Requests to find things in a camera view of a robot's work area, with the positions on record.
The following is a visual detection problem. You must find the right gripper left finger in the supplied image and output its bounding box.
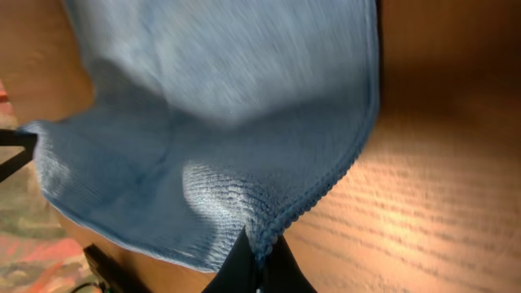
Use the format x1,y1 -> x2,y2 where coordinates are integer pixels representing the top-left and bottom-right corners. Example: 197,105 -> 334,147
203,229 -> 259,293

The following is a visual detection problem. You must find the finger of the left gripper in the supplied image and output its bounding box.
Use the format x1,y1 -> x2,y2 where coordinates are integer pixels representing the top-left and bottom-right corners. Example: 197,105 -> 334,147
1,129 -> 37,181

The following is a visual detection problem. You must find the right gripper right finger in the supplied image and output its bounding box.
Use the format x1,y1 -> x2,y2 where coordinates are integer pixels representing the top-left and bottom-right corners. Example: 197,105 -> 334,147
262,236 -> 317,293

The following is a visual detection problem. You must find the blue cloth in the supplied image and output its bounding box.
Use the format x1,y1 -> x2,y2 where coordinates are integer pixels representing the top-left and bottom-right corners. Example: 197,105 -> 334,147
24,0 -> 379,272

